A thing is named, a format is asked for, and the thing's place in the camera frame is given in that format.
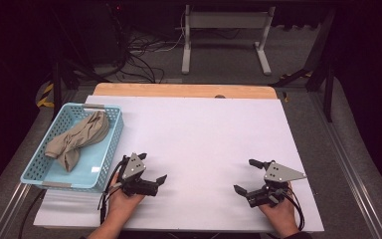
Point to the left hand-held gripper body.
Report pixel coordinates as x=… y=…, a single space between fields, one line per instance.
x=134 y=166

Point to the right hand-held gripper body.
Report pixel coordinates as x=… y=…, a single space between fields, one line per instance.
x=278 y=174

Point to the light blue plastic basket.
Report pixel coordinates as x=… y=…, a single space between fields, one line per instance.
x=93 y=167

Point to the beige cloth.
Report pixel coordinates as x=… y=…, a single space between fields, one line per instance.
x=79 y=136

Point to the person's right hand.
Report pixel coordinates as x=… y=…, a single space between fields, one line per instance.
x=280 y=214

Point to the person's left hand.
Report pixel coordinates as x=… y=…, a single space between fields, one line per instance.
x=123 y=205

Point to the wooden table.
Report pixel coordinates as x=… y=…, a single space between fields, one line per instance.
x=179 y=90

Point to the black metal stand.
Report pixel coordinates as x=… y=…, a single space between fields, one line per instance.
x=328 y=96
x=57 y=89

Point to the yellow black hazard tape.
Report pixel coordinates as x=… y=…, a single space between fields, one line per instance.
x=45 y=96
x=295 y=75

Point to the silver metal floor rail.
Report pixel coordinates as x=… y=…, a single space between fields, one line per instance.
x=8 y=215
x=351 y=172

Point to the white metal table frame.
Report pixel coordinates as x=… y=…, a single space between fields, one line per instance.
x=187 y=49

